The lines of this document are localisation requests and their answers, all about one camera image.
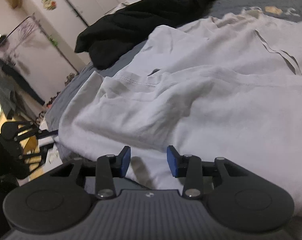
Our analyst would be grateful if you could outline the grey quilted bedspread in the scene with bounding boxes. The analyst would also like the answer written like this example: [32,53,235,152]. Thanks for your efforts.
[43,0,302,131]

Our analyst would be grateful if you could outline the black clothes pile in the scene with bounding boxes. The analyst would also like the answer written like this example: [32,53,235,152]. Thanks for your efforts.
[75,0,216,70]

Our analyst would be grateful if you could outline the black hat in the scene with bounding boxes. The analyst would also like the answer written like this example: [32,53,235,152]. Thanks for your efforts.
[0,34,7,46]

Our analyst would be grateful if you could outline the white wardrobe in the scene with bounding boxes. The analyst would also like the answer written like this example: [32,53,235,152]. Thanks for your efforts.
[21,0,151,28]

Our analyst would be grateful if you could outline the black clothes rack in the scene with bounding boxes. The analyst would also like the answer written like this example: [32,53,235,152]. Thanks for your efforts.
[0,16,78,120]

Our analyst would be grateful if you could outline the shoes on rack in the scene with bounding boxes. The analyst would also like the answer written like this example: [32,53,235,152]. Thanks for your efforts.
[35,72,78,120]

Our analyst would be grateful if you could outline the white t-shirt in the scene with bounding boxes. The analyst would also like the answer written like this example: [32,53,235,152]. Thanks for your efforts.
[59,11,302,216]

